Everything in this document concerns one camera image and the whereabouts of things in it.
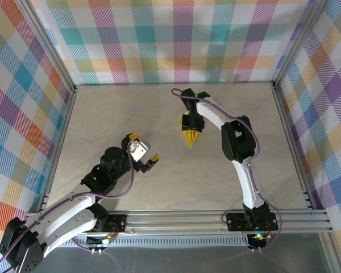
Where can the yellow paper sheet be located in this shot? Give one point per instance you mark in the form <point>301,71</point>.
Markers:
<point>191,138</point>

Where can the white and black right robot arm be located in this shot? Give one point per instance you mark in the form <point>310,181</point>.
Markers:
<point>250,185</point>

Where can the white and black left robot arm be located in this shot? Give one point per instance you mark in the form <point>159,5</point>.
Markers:
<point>62,216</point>

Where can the grey metal panel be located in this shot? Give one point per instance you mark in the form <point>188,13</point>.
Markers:
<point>187,261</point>

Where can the aluminium back rail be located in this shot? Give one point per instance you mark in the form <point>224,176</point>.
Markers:
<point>173,84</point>

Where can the aluminium rail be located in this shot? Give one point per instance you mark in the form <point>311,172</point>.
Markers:
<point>284,119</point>
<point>173,221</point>
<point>173,84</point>
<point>61,142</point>

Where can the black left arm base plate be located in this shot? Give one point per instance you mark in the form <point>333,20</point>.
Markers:
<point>116,221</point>

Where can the aluminium left side rail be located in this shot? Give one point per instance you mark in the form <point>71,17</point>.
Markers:
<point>61,142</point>

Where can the aluminium front rail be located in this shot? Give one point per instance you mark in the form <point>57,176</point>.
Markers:
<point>173,221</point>

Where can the black left connector bracket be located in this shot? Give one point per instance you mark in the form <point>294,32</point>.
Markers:
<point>96,241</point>

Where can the black connector bracket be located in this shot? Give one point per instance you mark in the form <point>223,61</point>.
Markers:
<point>258,241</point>
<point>96,241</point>

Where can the aluminium right side rail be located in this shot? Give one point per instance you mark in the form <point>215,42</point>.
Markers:
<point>284,119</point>

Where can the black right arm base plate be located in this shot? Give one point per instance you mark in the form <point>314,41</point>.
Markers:
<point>236,221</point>

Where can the aluminium right corner post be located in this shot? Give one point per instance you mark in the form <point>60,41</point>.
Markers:
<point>297,42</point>

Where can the aluminium corner post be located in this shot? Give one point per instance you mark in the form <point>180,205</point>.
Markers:
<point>297,42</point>
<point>49,42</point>

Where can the aluminium left corner post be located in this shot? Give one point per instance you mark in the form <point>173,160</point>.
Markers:
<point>49,42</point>

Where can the black right connector bracket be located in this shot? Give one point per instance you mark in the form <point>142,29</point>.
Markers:
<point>258,241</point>

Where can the aluminium lower frame bar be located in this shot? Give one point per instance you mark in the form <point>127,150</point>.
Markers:
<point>329,256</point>

